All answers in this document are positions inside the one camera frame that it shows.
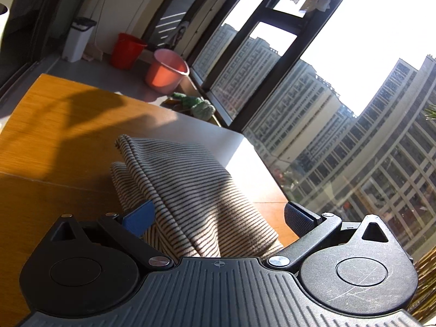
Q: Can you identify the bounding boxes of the white trash bin black lid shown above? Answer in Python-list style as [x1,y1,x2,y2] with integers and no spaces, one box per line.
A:
[61,17,97,63]

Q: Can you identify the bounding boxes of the beige brown striped sweater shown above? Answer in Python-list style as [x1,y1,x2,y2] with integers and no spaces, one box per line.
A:
[111,134,283,261]

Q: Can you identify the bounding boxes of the pink plastic bucket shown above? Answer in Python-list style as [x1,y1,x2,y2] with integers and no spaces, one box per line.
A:
[145,49,190,95]

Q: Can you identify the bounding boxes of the red plastic bucket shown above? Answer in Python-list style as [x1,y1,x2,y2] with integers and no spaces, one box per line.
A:
[110,32,147,70]

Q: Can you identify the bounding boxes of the green cloth on sill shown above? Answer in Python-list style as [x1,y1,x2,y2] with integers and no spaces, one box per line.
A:
[169,92,216,121]

